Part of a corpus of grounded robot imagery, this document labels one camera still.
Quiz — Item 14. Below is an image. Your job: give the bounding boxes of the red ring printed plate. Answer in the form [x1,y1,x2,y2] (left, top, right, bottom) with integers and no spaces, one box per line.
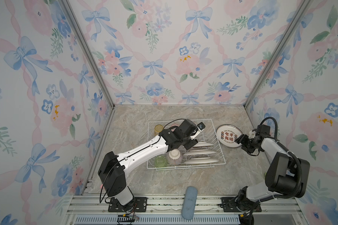
[216,124,243,148]

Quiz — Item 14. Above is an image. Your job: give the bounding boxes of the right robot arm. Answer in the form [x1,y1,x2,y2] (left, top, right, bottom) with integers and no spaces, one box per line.
[234,134,310,212]

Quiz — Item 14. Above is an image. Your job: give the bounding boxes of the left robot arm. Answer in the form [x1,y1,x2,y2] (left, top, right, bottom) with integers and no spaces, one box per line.
[98,119,206,212]

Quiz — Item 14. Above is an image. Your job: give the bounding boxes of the yellow translucent cup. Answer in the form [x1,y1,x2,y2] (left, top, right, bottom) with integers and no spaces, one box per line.
[154,124,164,136]

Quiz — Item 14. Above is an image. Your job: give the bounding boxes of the ribbed ceramic bowl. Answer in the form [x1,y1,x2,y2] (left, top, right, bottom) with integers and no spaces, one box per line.
[166,149,183,166]

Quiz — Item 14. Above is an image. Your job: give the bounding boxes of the white plate middle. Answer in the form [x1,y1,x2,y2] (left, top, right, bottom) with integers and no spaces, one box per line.
[184,150,216,156]

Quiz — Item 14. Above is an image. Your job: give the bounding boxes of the white plate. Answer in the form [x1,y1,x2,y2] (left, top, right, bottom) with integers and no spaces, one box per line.
[193,142,214,148]
[184,150,216,156]
[184,157,219,164]

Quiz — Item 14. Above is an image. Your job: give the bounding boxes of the white plate upper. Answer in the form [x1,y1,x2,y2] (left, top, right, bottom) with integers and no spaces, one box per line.
[193,142,214,148]

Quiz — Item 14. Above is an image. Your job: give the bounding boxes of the green translucent cup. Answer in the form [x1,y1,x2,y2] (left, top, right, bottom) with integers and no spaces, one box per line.
[155,156,168,169]

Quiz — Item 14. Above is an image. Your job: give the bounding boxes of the white plate lower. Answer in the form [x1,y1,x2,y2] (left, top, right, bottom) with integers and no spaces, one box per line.
[184,157,219,164]

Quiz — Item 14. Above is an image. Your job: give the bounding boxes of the black camera cable left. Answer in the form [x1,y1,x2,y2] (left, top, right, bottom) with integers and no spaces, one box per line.
[99,118,186,203]

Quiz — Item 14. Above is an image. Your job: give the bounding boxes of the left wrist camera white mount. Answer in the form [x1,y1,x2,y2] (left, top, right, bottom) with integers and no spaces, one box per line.
[190,122,206,140]

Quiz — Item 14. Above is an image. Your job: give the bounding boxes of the white wire dish rack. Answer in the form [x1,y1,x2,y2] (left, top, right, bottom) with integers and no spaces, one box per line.
[146,119,226,171]

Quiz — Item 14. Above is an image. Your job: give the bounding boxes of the black corrugated hose right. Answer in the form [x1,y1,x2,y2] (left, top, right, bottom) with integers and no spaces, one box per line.
[259,116,303,199]

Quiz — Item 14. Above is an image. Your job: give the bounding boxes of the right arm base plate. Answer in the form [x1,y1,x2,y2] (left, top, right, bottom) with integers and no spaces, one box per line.
[220,197,254,213]

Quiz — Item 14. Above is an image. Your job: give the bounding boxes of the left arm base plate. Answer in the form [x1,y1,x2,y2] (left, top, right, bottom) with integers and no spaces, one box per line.
[108,197,148,213]

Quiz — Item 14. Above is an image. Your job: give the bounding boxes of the aluminium corner post left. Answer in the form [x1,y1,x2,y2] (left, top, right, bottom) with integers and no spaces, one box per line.
[58,0,115,110]

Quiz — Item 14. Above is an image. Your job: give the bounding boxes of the aluminium corner post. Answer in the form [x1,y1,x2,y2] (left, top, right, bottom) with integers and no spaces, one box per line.
[244,0,312,109]
[58,0,115,110]

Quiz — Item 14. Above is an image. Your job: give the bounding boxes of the aluminium front rail frame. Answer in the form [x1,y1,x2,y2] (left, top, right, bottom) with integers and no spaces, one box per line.
[61,194,309,225]

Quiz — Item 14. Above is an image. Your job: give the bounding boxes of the aluminium corner post right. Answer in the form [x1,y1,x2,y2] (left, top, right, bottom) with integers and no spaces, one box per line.
[244,0,312,109]

